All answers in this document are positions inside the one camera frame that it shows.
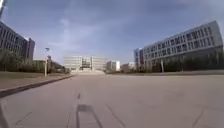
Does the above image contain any white building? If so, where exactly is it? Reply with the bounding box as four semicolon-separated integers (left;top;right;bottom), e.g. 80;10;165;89
106;60;121;72

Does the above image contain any small grey building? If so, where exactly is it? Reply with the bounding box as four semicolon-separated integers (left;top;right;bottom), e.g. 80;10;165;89
120;61;136;72

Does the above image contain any wide pale building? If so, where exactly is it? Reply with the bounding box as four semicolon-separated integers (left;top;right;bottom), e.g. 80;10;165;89
63;55;108;73

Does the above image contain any grey paved plaza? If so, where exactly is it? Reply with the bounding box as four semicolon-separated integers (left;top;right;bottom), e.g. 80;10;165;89
0;73;224;128

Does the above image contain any pale pole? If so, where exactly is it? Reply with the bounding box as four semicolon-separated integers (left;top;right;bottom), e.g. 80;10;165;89
160;58;165;74

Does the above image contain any long grey windowed building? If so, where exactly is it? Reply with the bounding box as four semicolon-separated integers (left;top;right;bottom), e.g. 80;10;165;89
133;20;224;69

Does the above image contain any dark kerb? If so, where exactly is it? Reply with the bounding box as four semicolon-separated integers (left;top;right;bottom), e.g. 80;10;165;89
0;74;75;99

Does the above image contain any grass area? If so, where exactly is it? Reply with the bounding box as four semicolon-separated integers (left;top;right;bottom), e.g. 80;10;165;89
0;71;73;91

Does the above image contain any row of bushy trees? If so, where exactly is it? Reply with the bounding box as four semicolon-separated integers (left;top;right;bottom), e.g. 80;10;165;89
0;49;68;74

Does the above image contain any dark multi-storey building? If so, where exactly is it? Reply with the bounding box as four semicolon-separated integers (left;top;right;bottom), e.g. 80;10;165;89
0;20;36;63

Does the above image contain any lamp post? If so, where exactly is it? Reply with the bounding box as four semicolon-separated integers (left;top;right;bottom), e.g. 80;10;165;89
43;47;51;78

